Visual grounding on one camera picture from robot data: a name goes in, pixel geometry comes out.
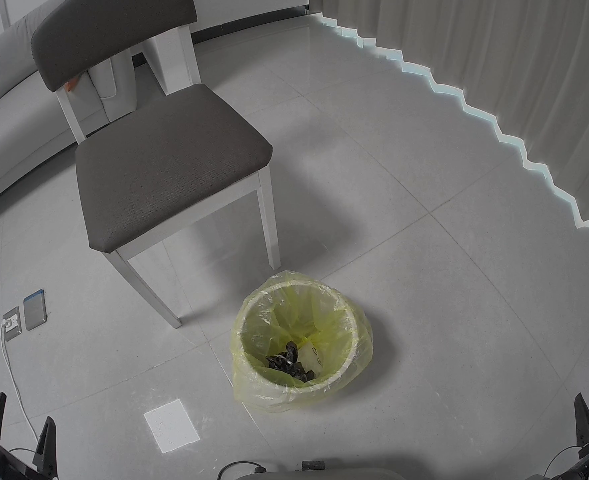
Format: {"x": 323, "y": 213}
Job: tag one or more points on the yellow plastic bag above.
{"x": 254, "y": 393}

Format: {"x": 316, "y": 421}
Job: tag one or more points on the black plastic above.
{"x": 284, "y": 363}

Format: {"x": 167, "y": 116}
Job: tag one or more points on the white paper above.
{"x": 309, "y": 363}

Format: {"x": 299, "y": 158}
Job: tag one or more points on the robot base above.
{"x": 274, "y": 477}

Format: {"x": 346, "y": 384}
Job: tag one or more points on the white trash bin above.
{"x": 319, "y": 385}

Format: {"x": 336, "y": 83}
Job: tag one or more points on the light grey sofa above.
{"x": 14, "y": 133}

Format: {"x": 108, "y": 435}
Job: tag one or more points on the grey white chair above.
{"x": 164, "y": 168}

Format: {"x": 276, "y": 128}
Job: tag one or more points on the orange cushion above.
{"x": 72, "y": 85}

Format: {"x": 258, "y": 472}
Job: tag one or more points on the light grey cushion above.
{"x": 19, "y": 43}

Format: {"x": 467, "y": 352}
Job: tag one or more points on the white curtain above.
{"x": 474, "y": 28}

